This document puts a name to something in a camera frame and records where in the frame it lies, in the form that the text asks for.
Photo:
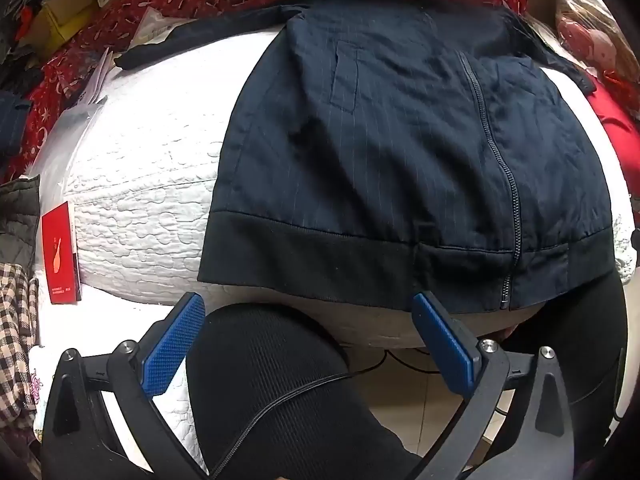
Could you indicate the dark quilted garment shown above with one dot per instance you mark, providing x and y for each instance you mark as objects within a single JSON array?
[{"x": 20, "y": 215}]

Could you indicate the pink doll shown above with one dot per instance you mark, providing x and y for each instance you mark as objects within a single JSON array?
[{"x": 592, "y": 35}]

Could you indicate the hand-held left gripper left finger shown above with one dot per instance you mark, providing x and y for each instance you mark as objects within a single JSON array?
[{"x": 172, "y": 345}]

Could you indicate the white paper sheet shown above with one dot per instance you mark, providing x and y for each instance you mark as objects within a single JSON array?
[{"x": 150, "y": 25}]

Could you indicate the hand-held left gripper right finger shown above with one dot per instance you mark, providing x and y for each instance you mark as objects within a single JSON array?
[{"x": 445, "y": 342}]

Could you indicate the black knit legs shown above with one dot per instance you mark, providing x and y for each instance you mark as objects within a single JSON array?
[{"x": 280, "y": 350}]

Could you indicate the white quilted mattress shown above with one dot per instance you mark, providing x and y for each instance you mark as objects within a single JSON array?
[{"x": 150, "y": 200}]

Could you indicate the yellow cardboard box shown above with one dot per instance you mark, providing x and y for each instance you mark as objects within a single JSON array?
[{"x": 60, "y": 25}]

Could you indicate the brown checked cloth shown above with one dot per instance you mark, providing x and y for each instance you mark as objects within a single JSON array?
[{"x": 15, "y": 320}]

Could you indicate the red cushion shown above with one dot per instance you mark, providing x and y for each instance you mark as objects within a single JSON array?
[{"x": 615, "y": 120}]

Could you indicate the red flat box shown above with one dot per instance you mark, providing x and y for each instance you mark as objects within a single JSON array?
[{"x": 60, "y": 255}]

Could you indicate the person's right leg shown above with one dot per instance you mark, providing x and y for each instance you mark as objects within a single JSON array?
[{"x": 585, "y": 340}]

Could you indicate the navy pinstriped zip jacket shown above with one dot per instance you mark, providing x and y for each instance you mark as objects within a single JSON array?
[{"x": 375, "y": 160}]

